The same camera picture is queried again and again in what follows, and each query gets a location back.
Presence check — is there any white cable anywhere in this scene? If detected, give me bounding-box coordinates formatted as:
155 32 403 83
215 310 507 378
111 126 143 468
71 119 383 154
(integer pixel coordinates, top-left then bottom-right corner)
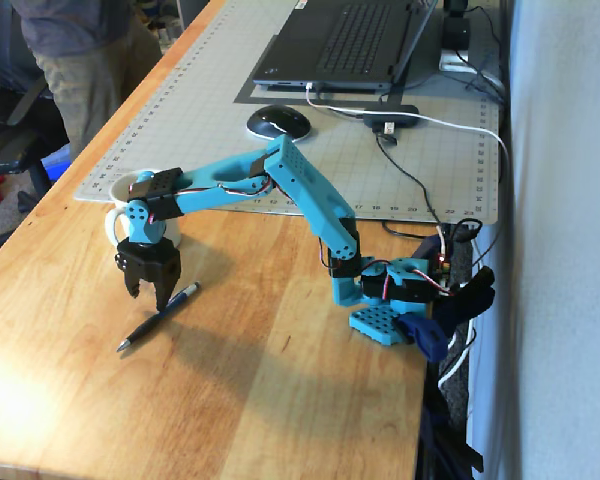
305 82 512 391

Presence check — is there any person in khaki trousers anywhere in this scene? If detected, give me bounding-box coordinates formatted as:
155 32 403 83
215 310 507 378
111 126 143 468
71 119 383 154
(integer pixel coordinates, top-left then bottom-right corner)
9 0 164 166

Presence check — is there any black stand with silver base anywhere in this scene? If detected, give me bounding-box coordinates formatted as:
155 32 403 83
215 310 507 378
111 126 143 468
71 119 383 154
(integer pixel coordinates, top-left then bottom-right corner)
438 0 477 74

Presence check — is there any black computer mouse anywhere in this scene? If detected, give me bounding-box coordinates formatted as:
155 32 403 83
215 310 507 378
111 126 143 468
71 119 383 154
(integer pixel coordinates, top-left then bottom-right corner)
245 104 313 145

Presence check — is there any robot controller board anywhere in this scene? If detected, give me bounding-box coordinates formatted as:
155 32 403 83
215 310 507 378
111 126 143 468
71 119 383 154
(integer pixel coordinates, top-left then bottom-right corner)
432 253 455 292

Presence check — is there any dark blue clamp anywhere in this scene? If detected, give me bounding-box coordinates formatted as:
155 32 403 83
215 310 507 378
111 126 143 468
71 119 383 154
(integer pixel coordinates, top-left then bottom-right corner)
397 312 452 364

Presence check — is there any blue plastic bin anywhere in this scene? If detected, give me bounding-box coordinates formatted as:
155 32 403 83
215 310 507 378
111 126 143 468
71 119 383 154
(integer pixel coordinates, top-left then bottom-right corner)
39 143 74 184

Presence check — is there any black usb hub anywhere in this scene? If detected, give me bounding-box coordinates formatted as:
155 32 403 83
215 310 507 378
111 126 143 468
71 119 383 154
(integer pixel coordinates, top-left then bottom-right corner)
362 104 421 129

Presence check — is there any white ceramic mug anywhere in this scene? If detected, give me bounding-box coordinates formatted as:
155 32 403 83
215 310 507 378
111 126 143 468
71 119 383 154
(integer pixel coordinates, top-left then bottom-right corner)
103 167 183 249

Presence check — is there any black office chair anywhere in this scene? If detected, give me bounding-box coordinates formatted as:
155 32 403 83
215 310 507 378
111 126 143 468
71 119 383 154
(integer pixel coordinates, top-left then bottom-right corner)
0 0 72 257

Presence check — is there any black cable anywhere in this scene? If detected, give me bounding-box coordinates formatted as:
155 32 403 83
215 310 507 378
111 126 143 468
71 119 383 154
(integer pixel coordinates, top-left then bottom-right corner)
374 130 484 244

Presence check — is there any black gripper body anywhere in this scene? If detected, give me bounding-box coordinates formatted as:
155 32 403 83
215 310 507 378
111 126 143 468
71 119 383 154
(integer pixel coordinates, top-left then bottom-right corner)
118 238 182 280

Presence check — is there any dark blue pen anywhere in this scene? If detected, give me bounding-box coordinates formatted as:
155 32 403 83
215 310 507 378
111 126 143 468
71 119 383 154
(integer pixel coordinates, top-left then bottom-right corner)
116 281 202 354

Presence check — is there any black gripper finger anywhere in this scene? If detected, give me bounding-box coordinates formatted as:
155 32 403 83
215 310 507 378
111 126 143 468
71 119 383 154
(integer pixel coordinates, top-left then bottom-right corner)
115 249 143 300
154 251 183 312

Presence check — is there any dark gray laptop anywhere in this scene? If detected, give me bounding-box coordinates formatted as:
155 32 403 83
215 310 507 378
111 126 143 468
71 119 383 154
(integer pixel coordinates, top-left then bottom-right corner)
252 0 439 94

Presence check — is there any gray gridded cutting mat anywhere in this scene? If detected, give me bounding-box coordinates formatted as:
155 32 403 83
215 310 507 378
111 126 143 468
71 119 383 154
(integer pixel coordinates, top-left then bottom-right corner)
73 0 501 227

